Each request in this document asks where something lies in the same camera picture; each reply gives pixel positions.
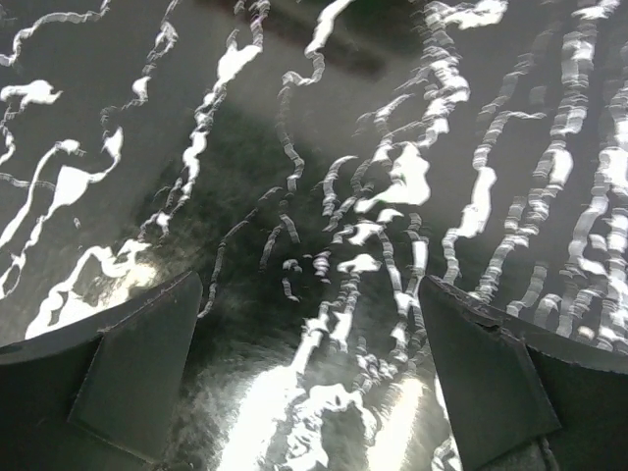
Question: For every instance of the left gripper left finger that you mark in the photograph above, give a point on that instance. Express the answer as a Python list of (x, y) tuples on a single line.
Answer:
[(99, 393)]

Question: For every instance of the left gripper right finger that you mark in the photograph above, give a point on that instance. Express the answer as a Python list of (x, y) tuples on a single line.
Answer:
[(519, 397)]

